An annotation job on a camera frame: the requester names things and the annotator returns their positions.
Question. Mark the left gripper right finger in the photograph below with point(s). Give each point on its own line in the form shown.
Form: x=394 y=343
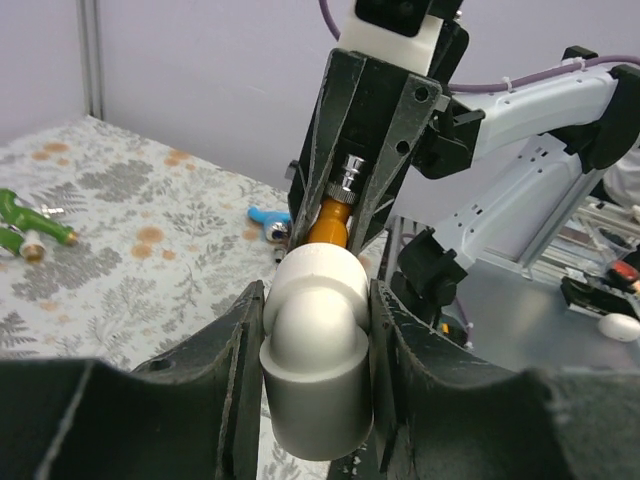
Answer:
x=442 y=413

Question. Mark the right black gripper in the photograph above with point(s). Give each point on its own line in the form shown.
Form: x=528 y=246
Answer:
x=387 y=116

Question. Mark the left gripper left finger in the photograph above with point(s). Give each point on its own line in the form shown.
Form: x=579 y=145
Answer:
x=192 y=412

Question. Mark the white pipe elbow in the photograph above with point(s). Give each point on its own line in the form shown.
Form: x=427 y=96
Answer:
x=315 y=355

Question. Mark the orange water faucet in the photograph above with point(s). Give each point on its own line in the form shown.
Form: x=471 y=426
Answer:
x=341 y=194

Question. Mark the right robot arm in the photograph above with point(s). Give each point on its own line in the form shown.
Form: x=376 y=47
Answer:
x=573 y=119

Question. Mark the blue water faucet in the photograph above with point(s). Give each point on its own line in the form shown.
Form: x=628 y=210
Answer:
x=275 y=225

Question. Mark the green water faucet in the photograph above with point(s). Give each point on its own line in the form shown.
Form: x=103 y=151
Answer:
x=17 y=221

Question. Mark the floral table mat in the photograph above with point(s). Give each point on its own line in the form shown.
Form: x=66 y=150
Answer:
x=165 y=248

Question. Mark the white green faucet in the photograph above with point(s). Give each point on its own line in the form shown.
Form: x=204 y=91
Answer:
x=27 y=245

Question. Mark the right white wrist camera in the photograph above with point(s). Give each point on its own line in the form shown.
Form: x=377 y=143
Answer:
x=423 y=37

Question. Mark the right aluminium frame post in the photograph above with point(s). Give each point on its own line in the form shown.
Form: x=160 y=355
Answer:
x=88 y=16

